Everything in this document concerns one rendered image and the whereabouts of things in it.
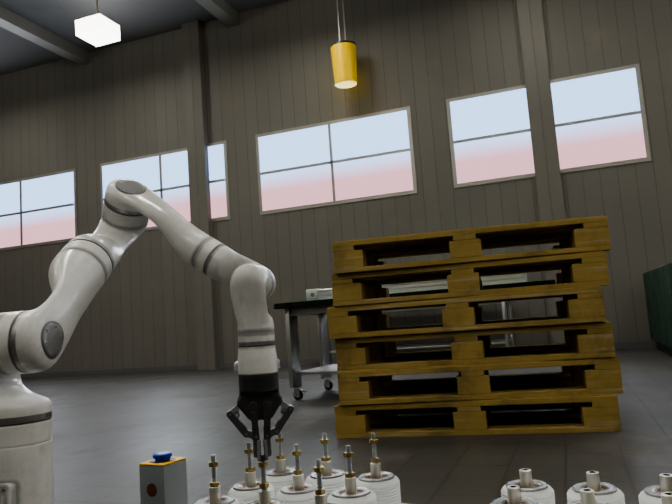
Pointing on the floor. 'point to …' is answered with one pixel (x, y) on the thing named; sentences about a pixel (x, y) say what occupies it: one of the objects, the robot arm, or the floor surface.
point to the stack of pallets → (475, 333)
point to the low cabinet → (660, 305)
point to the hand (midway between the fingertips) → (262, 449)
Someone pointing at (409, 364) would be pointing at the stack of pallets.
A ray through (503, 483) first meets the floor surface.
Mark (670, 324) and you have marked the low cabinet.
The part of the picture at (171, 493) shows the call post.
